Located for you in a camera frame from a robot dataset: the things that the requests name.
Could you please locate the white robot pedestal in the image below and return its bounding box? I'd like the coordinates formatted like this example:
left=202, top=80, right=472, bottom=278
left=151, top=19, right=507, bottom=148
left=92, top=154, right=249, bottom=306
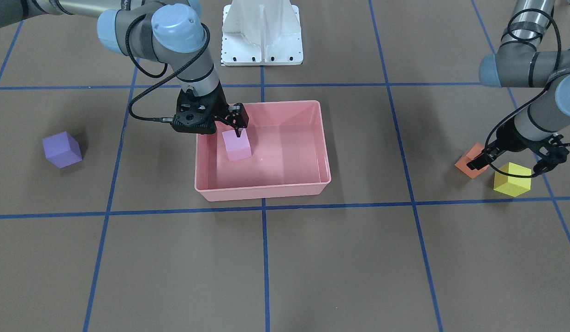
left=220, top=0, right=304, bottom=66

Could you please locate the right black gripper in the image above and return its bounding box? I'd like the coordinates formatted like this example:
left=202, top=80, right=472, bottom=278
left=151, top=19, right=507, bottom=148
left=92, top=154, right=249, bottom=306
left=194, top=85, right=249, bottom=138

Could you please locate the pink foam block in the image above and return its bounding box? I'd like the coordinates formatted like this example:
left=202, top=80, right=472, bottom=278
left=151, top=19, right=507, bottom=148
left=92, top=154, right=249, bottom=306
left=220, top=129, right=253, bottom=161

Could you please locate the orange foam block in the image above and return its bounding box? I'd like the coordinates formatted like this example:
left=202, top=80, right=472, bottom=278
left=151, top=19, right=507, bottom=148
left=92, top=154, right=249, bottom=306
left=454, top=142, right=489, bottom=179

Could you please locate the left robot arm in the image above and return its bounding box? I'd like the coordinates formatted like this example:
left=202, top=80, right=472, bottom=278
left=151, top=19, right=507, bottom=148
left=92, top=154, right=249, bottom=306
left=467, top=0, right=570, bottom=177

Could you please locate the yellow foam block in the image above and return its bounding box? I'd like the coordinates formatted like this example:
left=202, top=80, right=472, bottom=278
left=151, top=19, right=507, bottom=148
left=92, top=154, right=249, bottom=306
left=493, top=162, right=532, bottom=197

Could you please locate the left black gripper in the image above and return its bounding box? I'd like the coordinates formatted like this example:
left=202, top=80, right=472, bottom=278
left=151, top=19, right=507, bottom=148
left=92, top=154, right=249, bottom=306
left=466, top=121, right=570, bottom=177

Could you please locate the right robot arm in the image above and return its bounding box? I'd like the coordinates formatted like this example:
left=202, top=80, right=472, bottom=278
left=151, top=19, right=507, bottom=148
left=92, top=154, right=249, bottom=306
left=0, top=0, right=249, bottom=137

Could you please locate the pink plastic bin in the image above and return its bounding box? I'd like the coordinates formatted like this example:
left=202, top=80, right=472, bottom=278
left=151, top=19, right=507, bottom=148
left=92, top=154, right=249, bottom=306
left=194, top=100, right=332, bottom=202

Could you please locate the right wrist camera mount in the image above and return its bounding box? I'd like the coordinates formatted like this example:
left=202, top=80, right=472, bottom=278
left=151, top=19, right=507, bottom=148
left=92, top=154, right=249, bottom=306
left=171, top=89, right=218, bottom=135

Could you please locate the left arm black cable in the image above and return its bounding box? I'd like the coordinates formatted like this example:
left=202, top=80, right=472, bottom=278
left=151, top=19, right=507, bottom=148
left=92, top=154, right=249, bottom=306
left=483, top=8, right=563, bottom=178

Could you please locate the purple foam block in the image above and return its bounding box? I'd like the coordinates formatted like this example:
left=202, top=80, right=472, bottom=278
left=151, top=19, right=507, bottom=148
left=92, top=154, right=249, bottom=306
left=41, top=131, right=83, bottom=169

